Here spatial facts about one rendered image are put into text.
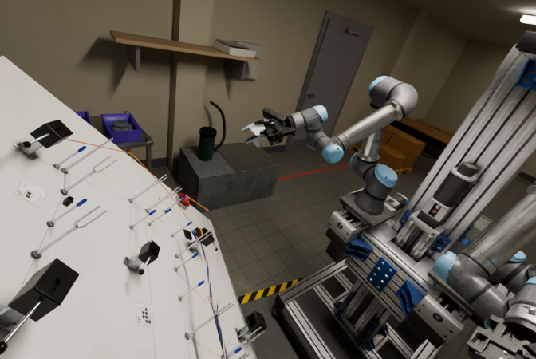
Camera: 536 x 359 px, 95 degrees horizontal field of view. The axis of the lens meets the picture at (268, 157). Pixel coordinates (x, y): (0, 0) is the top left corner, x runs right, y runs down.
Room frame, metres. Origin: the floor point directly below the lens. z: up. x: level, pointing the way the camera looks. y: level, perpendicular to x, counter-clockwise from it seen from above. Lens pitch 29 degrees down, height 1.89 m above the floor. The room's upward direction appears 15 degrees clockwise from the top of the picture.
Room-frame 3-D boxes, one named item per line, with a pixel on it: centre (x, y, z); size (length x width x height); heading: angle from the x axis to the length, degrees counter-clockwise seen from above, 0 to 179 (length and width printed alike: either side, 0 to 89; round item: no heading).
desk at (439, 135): (5.18, -2.99, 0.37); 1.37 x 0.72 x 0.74; 42
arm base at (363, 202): (1.12, -0.59, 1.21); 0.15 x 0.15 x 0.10
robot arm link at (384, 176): (1.12, -0.59, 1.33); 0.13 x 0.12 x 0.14; 27
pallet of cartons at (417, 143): (4.60, -2.14, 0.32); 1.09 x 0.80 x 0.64; 42
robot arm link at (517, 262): (0.74, -0.93, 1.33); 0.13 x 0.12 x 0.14; 36
